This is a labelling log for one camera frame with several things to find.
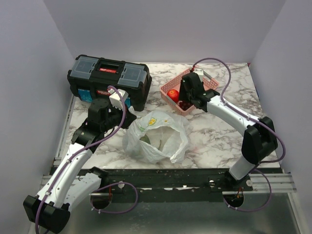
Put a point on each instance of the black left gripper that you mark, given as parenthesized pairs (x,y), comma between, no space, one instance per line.
(129,119)

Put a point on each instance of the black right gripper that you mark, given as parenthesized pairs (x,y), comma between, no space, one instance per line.
(182,94)

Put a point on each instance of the pink perforated plastic basket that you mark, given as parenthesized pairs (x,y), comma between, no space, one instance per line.
(210,85)

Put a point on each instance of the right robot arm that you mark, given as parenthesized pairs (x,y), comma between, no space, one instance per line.
(258,138)

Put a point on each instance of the dark red fake grapes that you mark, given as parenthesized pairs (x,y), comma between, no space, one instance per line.
(185,105)

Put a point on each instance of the red fake apple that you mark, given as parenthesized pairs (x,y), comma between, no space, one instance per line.
(173,94)

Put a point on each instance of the white plastic bag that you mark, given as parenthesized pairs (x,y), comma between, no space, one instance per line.
(171,128)

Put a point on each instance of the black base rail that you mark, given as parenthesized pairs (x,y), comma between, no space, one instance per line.
(166,185)

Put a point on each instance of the green fake melon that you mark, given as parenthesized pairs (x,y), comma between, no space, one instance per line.
(145,139)

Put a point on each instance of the black toolbox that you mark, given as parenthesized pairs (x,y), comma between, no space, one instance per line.
(90,77)

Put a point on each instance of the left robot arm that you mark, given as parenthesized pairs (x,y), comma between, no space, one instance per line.
(51,207)

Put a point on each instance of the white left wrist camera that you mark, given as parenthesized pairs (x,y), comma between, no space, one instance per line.
(115,100)

